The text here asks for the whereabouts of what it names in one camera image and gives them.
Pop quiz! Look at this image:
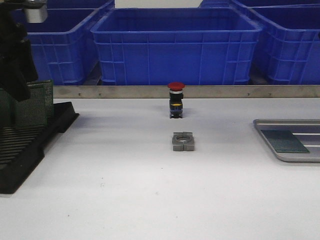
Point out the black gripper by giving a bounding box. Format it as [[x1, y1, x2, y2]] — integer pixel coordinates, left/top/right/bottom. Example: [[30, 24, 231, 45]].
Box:
[[0, 0, 39, 102]]

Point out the green circuit board front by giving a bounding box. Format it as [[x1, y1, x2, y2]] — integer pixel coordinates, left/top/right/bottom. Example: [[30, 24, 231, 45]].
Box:
[[14, 85, 47, 128]]

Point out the green perforated circuit board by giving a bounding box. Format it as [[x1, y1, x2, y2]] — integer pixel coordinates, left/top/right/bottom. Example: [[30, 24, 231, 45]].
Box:
[[261, 129, 310, 154]]

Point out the green circuit board far left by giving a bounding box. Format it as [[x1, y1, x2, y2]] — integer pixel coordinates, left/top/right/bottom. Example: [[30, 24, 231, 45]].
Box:
[[0, 88, 15, 128]]

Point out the green circuit board rear right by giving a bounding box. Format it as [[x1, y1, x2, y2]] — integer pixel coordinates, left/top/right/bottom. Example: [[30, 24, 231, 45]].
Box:
[[27, 80, 54, 119]]

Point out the black slotted board rack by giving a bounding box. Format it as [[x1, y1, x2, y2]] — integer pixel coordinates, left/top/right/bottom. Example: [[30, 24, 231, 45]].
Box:
[[0, 101, 79, 195]]

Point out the silver metal tray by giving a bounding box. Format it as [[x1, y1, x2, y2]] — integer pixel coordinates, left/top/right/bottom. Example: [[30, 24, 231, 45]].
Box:
[[253, 119, 320, 163]]

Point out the blue plastic crate left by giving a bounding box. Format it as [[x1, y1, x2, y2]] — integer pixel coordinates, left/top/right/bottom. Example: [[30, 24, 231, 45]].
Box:
[[11, 0, 115, 86]]

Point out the blue plastic crate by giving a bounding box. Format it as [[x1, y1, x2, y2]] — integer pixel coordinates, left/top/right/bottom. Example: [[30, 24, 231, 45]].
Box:
[[11, 0, 115, 86], [91, 7, 261, 86], [248, 6, 320, 85]]

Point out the blue plastic crate centre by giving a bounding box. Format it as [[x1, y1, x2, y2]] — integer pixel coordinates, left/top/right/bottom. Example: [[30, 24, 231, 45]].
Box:
[[91, 7, 261, 86]]

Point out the red emergency stop button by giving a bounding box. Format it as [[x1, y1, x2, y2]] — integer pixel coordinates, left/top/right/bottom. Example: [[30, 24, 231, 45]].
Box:
[[167, 82, 185, 119]]

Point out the grey metal clamp block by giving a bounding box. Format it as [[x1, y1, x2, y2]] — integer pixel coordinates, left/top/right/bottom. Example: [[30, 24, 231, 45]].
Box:
[[171, 131, 195, 152]]

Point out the blue crate behind right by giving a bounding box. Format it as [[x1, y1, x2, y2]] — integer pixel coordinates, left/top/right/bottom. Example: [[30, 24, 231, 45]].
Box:
[[230, 0, 320, 8]]

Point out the blue plastic crate right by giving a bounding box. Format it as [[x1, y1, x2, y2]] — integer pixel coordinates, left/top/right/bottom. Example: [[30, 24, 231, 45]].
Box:
[[248, 6, 320, 85]]

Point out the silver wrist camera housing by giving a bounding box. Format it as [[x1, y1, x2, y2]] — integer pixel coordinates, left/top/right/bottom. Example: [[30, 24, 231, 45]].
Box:
[[23, 0, 48, 24]]

